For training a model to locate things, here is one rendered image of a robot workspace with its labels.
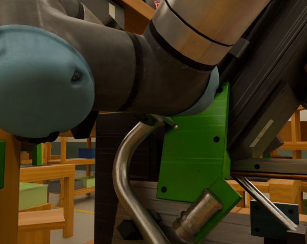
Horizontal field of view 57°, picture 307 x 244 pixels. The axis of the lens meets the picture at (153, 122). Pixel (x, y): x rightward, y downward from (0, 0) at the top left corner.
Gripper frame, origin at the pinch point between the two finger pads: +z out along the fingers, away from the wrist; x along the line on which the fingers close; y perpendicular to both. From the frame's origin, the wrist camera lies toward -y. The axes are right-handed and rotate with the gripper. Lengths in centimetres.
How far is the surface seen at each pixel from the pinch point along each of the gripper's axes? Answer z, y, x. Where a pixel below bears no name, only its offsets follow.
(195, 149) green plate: 2.6, 1.9, -9.2
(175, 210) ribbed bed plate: 5.0, -7.7, -14.1
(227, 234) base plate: 47, -12, -14
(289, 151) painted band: 861, 107, 204
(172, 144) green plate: 2.6, -0.7, -5.3
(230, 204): 2.5, 0.8, -19.7
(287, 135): 333, 61, 83
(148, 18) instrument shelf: 9.9, 13.8, 32.8
